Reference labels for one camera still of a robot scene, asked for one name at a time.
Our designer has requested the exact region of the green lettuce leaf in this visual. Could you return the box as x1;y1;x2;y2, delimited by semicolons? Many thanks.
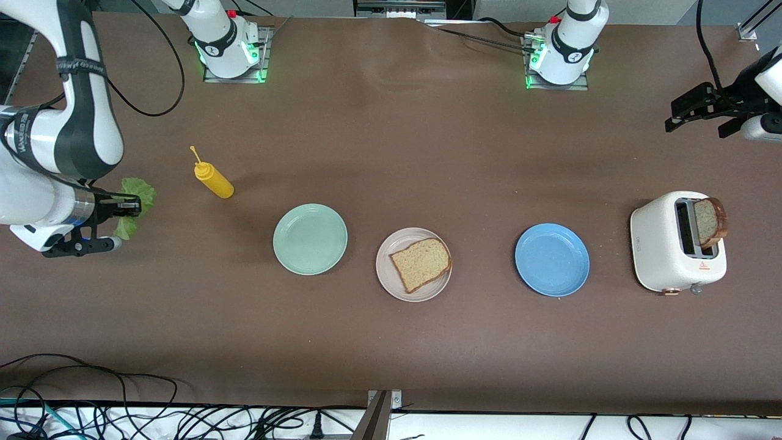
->
113;177;158;241

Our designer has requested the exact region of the yellow squeeze bottle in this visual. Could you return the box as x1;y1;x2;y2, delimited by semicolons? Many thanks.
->
189;145;235;199

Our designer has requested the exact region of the brown bread slice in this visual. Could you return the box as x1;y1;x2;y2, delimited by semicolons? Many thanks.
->
390;238;453;295
693;197;729;249

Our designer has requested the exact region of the beige plate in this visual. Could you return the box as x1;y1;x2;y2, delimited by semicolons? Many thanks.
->
375;227;453;303

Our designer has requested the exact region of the mint green plate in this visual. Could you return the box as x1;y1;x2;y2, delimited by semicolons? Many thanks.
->
272;203;348;276

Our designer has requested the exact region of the blue plate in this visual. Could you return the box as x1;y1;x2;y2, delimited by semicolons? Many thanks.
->
514;223;591;298

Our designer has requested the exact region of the white toaster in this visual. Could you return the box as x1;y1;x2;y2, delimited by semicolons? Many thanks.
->
630;191;728;296

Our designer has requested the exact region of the metal corner bracket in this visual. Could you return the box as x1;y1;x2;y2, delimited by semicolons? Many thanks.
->
736;0;782;42

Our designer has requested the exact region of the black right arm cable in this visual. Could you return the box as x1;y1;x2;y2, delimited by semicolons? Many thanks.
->
104;0;185;118

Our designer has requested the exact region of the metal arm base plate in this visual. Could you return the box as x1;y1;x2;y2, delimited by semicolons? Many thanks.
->
524;34;590;91
203;27;272;84

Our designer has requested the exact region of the black looped floor cable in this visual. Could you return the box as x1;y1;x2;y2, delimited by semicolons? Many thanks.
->
0;353;179;440

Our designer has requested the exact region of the teal cable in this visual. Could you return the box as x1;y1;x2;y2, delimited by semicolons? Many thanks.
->
0;397;83;440

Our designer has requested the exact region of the black table cable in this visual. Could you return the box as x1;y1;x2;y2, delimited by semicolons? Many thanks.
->
425;17;538;57

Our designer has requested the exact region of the aluminium frame block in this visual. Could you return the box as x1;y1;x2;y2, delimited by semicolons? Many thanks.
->
353;0;450;20

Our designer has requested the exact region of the black curled cable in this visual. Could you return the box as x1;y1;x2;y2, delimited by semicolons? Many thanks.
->
626;414;694;440

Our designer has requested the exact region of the metal table edge bracket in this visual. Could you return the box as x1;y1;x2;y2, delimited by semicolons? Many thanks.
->
365;389;404;440

